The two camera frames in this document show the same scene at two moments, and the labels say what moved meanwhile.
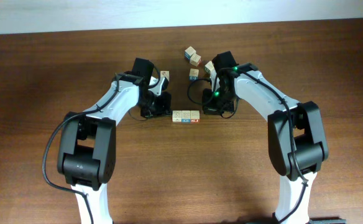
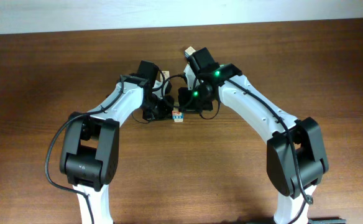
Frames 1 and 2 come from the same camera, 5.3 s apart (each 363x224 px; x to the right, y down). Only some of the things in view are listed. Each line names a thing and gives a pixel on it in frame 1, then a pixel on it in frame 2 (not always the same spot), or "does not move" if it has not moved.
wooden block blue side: x=186 y=116 → x=178 y=116
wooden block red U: x=195 y=116 → x=176 y=113
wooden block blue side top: x=189 y=52 does not move
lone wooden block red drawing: x=165 y=73 does not move
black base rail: x=327 y=220 does not move
